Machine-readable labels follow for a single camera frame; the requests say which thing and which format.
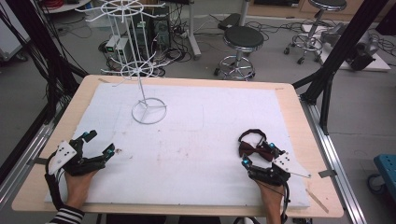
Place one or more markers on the thin wooden stick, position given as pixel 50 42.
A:
pixel 317 200

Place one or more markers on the dark red bow tie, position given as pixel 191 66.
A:
pixel 253 150

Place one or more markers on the black round stool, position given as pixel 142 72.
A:
pixel 243 39
pixel 316 28

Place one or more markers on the grey equipment on white board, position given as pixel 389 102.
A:
pixel 358 46

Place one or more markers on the blue cart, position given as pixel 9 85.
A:
pixel 386 171

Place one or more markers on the white electronics boxes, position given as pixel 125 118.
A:
pixel 120 48

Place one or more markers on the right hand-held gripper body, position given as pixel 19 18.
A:
pixel 274 172

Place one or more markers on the grey metal table leg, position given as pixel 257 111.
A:
pixel 193 34

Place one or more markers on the black computer tower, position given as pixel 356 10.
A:
pixel 162 31

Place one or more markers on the grey tape piece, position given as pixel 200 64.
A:
pixel 39 161
pixel 327 173

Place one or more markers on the person's right hand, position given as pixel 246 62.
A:
pixel 271 196

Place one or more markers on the black flat floor device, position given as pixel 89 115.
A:
pixel 229 21

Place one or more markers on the person's left hand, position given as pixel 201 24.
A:
pixel 77 189

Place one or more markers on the black metal frame post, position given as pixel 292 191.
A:
pixel 339 49
pixel 40 46

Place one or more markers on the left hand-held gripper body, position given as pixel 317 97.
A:
pixel 67 158

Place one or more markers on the white foam mat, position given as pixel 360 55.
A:
pixel 186 146

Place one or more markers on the aluminium rail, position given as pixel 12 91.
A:
pixel 21 168
pixel 330 155

